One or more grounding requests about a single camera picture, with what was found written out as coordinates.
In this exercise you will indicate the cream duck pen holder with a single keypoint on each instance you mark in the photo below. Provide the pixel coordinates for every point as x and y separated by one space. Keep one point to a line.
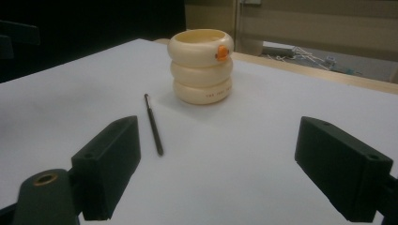
200 65

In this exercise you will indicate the white table cover sheet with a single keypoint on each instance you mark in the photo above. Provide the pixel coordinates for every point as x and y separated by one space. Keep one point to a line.
219 156

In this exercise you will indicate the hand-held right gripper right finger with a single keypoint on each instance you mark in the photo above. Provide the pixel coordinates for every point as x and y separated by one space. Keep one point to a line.
341 168

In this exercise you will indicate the wooden shelf unit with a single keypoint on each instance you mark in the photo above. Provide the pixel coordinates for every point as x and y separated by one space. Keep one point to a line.
313 25

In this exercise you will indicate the black curtain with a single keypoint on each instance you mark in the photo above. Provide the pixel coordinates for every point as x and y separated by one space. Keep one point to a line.
78 28

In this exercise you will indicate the black pen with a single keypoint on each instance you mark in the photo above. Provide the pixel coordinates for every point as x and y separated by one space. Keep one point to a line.
153 125

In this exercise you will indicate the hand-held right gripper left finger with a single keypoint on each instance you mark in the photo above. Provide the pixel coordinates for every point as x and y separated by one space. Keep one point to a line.
106 168

